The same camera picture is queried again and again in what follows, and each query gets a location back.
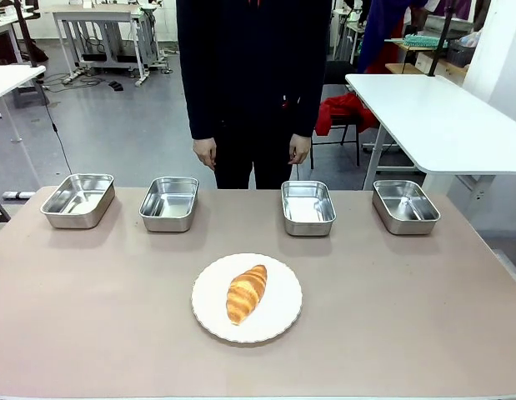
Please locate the golden croissant bread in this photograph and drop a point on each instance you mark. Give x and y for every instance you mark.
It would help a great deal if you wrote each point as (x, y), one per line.
(245, 291)

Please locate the grey background workbench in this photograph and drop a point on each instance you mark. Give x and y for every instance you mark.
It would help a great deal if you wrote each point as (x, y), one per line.
(99, 16)

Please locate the white scalloped plate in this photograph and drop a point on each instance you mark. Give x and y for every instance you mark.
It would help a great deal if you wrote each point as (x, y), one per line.
(282, 300)

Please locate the wooden shelf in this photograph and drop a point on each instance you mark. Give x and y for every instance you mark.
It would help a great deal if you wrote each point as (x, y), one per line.
(412, 67)

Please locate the person's right forearm dark sleeve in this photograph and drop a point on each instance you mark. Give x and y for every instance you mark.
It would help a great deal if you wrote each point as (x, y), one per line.
(201, 121)

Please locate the steel rectangular container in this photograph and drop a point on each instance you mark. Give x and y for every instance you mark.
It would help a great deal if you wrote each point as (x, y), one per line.
(407, 227)
(168, 223)
(307, 227)
(78, 217)

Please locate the person's left forearm dark sleeve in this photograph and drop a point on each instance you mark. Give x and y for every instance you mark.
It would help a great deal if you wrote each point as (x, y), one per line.
(305, 121)

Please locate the black folding chair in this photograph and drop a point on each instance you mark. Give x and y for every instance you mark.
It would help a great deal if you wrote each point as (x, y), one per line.
(339, 71)

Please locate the black pole stand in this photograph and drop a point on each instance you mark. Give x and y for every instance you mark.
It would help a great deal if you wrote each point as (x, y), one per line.
(439, 41)

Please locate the large white side table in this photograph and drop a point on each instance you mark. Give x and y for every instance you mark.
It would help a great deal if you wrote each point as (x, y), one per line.
(428, 116)

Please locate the background person in blue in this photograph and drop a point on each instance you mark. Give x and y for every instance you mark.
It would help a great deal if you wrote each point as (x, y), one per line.
(382, 33)

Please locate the person's right hand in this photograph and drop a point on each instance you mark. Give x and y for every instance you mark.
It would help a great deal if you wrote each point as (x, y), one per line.
(205, 152)

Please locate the dark storage bin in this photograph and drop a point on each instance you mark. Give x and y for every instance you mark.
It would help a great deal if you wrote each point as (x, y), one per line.
(461, 53)

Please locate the red cloth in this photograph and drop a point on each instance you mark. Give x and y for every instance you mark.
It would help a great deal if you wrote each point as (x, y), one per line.
(345, 110)

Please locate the person in dark clothes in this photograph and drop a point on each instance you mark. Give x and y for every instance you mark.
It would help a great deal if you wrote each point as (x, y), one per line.
(249, 62)

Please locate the teal plastic basket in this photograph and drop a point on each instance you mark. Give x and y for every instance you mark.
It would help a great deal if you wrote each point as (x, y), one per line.
(424, 41)

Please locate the white power strip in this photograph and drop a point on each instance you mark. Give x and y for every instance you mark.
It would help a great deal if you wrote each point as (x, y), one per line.
(18, 194)

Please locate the white table with leg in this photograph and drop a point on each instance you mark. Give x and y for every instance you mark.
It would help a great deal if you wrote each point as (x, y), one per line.
(7, 79)

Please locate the person's left hand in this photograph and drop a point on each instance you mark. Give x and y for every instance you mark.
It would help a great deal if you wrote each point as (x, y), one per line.
(300, 149)

